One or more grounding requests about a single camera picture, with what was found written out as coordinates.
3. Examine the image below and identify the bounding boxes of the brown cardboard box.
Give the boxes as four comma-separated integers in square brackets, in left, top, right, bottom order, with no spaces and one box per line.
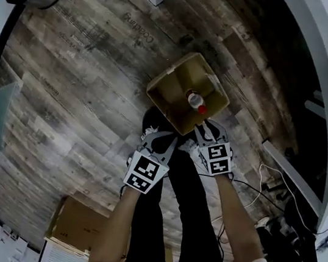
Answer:
[140,45,237,142]

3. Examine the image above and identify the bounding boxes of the plastic bottle with red cap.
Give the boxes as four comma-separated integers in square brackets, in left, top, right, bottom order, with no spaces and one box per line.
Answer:
[182,88,210,116]

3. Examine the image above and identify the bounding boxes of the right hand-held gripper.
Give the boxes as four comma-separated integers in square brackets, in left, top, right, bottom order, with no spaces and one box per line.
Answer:
[187,118,240,179]

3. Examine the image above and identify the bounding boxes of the person's black left shoe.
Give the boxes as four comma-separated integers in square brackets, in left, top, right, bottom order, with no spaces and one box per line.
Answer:
[139,105,168,146]

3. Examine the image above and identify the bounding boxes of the person's right forearm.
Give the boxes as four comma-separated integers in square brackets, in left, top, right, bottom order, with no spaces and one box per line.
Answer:
[201,172,277,262]

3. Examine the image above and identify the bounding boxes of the person's left forearm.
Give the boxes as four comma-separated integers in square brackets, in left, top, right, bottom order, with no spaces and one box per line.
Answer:
[87,183,143,262]

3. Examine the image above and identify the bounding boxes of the long white floor cable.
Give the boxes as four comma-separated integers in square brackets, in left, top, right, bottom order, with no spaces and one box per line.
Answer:
[244,161,285,214]

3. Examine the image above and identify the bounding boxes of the closed printed cardboard carton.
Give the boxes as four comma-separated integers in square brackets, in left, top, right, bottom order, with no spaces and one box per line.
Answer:
[41,192,185,262]

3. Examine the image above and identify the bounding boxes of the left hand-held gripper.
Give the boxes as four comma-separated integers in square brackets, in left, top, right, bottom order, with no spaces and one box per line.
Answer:
[122,126,180,198]

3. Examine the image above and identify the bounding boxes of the long black floor cable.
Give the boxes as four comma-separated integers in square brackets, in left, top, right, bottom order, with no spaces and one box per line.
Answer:
[223,177,327,236]

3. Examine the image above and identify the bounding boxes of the person's black trousers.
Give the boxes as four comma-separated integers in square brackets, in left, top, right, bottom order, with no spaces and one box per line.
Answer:
[124,118,248,262]

